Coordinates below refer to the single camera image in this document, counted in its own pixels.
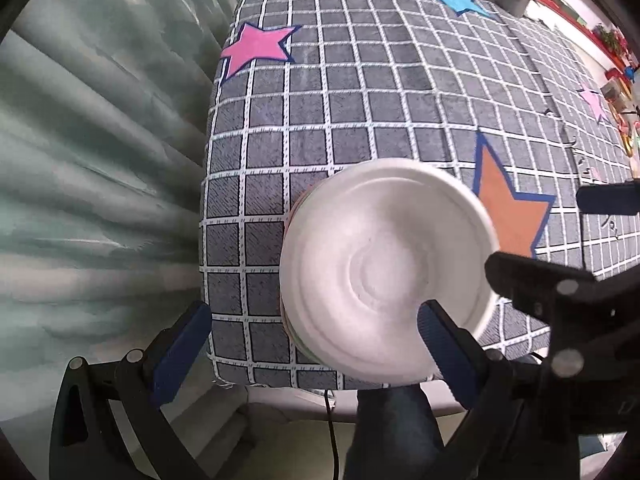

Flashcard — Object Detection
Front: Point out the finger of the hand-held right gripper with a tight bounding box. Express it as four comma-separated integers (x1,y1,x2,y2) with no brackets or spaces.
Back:
485,251,640,341
575,182,640,216

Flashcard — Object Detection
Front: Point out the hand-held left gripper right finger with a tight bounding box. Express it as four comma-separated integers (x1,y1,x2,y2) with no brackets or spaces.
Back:
417,300,583,480

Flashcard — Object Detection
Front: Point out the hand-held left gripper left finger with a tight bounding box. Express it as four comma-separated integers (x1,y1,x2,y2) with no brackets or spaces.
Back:
49,301,213,480

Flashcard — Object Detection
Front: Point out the light green plate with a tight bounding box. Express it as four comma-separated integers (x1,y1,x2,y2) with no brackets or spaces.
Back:
280,280,326,363

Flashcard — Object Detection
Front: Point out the light pink plate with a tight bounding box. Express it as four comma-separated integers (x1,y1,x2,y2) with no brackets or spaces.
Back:
282,187,321,241

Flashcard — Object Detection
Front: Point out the person's left leg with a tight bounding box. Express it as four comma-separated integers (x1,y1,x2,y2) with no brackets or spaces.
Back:
345,382,446,480

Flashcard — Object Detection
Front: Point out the green potted plant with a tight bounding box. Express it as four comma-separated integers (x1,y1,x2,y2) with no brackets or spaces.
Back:
595,24,632,58

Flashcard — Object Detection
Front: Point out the red shelf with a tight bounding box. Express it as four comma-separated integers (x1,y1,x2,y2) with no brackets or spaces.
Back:
532,0,631,68

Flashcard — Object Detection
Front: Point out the grey green curtain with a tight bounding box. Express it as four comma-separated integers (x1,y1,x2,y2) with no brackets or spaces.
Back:
0,0,261,461

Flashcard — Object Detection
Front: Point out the grey checked star blanket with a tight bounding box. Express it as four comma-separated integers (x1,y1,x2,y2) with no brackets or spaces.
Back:
200,0,640,391

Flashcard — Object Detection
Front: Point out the black cable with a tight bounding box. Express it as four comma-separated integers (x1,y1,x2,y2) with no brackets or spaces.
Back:
322,390,341,480

